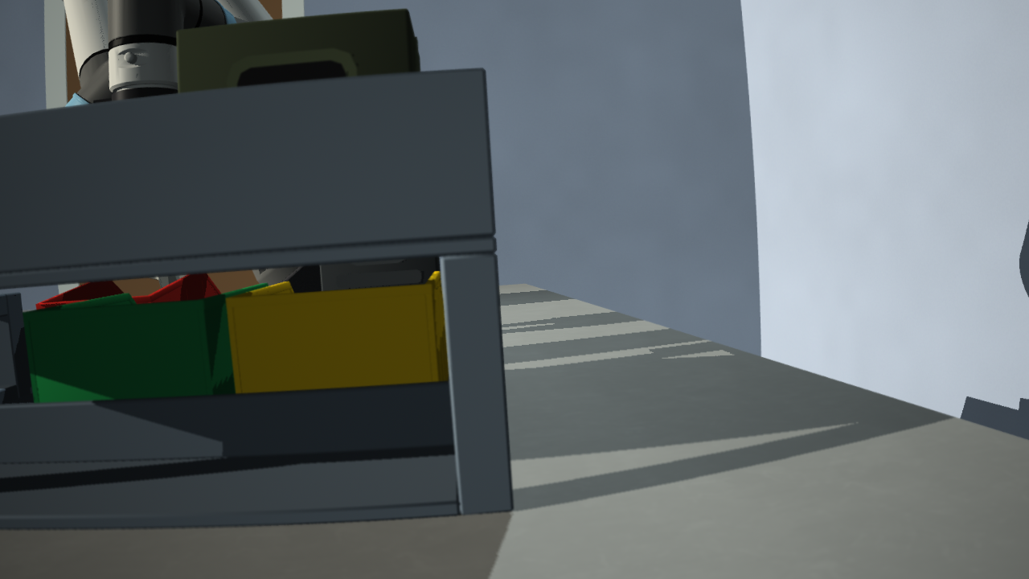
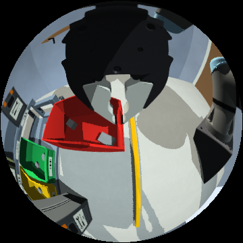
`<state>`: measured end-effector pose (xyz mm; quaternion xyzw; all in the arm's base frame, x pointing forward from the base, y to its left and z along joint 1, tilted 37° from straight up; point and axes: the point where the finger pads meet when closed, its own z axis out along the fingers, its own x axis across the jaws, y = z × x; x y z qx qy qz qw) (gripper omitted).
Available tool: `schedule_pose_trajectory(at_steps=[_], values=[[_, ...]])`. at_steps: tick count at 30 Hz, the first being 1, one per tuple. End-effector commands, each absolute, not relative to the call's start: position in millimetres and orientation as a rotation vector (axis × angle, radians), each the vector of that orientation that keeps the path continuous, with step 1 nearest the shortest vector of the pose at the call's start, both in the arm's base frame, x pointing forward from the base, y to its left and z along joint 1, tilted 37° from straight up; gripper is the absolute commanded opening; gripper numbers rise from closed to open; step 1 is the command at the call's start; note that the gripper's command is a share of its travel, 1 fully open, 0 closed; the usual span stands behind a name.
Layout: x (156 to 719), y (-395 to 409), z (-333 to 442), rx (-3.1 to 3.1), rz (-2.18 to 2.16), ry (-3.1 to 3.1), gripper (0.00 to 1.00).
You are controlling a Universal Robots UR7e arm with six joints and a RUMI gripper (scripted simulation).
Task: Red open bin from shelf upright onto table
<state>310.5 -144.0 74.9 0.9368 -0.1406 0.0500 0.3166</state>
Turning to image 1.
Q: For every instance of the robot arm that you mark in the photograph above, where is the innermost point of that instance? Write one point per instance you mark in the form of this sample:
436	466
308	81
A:
105	67

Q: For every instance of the yellow open bin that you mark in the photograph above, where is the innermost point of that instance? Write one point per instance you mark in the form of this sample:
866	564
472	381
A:
286	341

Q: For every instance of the red bin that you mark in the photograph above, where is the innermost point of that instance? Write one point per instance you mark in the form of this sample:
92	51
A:
190	287

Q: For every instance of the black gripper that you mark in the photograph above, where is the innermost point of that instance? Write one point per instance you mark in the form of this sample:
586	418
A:
144	92

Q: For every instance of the dark grey metal shelf rack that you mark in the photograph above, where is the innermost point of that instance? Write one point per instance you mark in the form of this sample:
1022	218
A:
311	172

